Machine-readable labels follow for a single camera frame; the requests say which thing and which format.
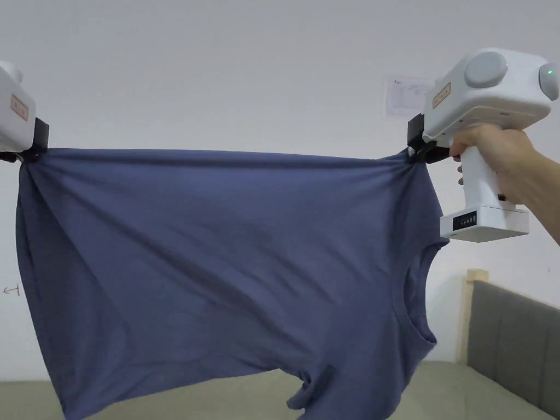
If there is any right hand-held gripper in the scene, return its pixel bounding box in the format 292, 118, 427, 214
407, 47, 560, 244

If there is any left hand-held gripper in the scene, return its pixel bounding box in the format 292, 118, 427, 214
0, 60, 50, 166

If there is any dark blue shirt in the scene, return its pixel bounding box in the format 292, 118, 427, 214
15, 146, 448, 420

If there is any person's right forearm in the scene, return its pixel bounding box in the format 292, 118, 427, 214
522, 144, 560, 247

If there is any person's right hand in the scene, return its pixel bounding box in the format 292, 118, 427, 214
450, 126, 553, 207

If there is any white printed paper notice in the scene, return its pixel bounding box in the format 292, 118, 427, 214
384, 74, 439, 121

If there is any grey padded headboard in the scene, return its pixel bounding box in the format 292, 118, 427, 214
465, 269, 560, 420

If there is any bed with beige sheet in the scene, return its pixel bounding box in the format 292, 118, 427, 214
0, 359, 560, 420

